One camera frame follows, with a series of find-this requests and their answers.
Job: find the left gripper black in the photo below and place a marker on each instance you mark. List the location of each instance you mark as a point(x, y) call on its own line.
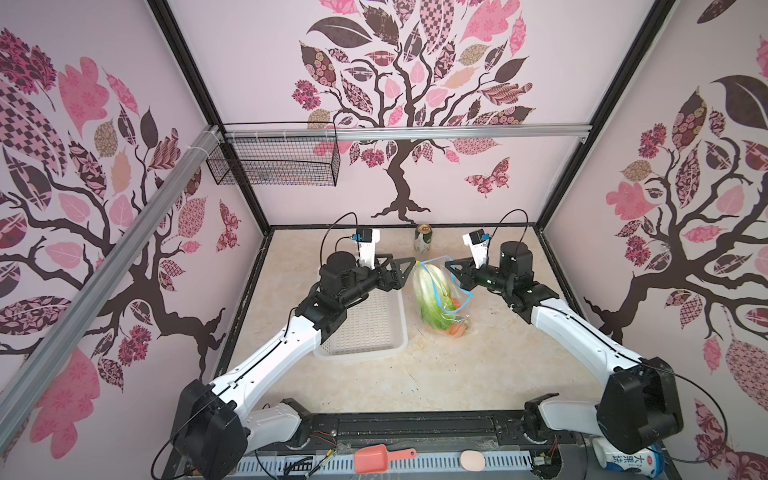
point(387, 284)

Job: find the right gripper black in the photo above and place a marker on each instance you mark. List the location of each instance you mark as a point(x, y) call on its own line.
point(465, 274)

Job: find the clear zip top bag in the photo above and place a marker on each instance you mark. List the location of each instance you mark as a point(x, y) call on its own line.
point(464, 297)

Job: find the green lettuce toy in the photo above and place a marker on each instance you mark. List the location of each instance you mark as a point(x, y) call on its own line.
point(436, 298)

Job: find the white plastic perforated basket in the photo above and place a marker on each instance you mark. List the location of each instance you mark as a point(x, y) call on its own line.
point(371, 328)

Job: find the orange carrot toy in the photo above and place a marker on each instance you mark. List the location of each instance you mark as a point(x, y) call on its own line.
point(457, 329)

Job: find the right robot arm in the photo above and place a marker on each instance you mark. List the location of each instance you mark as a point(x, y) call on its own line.
point(600, 360)

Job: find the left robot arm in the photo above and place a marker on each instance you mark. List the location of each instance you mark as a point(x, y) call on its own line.
point(264, 372)

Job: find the green beverage can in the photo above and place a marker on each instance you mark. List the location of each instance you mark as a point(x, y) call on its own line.
point(423, 238)

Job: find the beige oval sponge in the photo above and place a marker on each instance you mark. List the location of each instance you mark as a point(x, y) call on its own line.
point(472, 461)

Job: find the pink plastic scoop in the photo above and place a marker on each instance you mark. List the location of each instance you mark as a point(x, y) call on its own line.
point(377, 458)

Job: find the white blue yogurt cup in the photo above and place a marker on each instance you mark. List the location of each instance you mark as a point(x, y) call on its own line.
point(644, 462)

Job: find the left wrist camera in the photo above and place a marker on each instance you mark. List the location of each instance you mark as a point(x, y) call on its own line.
point(366, 239)

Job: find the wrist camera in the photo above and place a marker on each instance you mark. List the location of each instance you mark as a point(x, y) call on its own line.
point(366, 239)
point(478, 243)

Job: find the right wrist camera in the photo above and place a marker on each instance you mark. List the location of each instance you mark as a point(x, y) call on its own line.
point(478, 243)

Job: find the black wire wall basket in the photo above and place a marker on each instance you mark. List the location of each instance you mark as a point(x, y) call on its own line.
point(286, 153)

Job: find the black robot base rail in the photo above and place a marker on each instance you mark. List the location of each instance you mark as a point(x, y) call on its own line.
point(366, 428)

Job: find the aluminium rail back wall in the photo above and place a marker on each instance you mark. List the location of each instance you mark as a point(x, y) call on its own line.
point(413, 133)

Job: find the aluminium rail wall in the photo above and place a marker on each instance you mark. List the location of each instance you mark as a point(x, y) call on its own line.
point(413, 133)
point(36, 374)

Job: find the aluminium rail left wall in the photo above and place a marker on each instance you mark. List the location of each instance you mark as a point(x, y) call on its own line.
point(36, 374)

